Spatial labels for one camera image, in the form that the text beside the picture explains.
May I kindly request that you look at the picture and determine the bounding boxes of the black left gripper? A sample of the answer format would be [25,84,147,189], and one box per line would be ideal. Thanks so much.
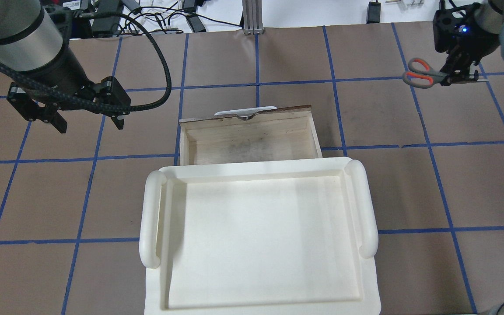
[7,77,132,134]

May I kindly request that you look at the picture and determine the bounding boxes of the black power adapter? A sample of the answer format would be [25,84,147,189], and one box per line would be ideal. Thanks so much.
[366,0,382,24]

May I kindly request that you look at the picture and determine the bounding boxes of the white plastic tray bin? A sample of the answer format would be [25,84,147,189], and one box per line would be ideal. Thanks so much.
[139,157,382,315]

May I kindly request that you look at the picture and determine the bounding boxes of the wooden drawer with white handle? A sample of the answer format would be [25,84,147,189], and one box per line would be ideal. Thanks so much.
[179,105,322,165]

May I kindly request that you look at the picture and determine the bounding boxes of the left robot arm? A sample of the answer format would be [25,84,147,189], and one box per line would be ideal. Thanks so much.
[0,0,131,133]

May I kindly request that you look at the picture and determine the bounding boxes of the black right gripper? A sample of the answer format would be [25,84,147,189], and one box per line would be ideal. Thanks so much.
[433,3,500,86]

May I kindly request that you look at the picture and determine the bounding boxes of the black braided left cable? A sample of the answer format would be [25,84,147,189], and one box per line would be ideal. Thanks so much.
[0,12,173,115]

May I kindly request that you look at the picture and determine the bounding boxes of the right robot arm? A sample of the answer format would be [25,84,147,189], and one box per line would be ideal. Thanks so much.
[433,0,504,85]

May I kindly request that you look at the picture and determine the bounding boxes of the grey orange scissors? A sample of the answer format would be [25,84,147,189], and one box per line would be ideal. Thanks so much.
[402,58,488,88]

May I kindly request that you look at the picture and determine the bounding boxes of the aluminium frame post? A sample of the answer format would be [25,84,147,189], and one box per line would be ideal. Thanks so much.
[242,0,265,35]

